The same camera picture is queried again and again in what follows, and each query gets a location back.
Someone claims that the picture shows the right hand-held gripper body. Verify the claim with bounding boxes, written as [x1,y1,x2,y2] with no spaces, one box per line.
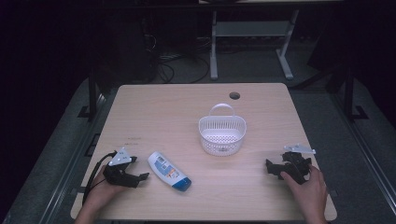
[281,143,317,186]

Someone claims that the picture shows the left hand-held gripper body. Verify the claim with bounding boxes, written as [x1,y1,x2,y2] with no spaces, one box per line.
[102,147,140,189]

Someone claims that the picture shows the white and blue shampoo bottle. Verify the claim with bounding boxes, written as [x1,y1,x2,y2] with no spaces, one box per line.
[147,150,192,192]

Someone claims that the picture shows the white plastic basket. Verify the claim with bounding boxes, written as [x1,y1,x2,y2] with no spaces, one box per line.
[198,103,248,157]

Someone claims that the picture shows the person's right hand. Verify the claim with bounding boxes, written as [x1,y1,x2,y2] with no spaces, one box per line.
[279,165,329,219]

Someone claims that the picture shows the person's left hand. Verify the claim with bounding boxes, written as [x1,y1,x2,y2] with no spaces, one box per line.
[81,166,126,217]

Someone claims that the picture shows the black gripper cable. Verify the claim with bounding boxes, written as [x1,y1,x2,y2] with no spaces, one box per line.
[82,150,118,204]

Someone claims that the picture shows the grey metal floor rail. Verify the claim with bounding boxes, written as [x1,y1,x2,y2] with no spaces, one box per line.
[38,92,106,224]
[331,92,396,216]

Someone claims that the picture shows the black metal post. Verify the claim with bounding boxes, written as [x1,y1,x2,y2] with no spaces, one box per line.
[78,66,99,122]
[343,66,370,122]

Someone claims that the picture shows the black floor cables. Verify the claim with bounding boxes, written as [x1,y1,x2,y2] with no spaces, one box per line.
[155,52,211,85]

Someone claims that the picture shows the white metal desk frame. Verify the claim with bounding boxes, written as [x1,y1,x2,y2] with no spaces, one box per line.
[209,8,301,81]

